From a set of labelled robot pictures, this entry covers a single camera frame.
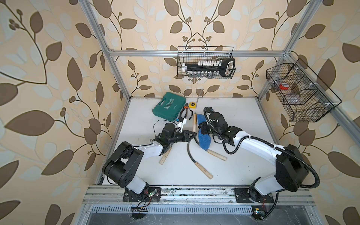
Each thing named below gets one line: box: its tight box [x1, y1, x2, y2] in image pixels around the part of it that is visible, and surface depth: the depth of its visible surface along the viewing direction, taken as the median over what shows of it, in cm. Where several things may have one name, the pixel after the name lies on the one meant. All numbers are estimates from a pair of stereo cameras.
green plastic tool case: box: [151, 91, 187, 121], surface depth 111 cm
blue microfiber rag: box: [196, 113, 212, 150], surface depth 82 cm
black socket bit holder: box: [181, 58, 236, 78], surface depth 86 cm
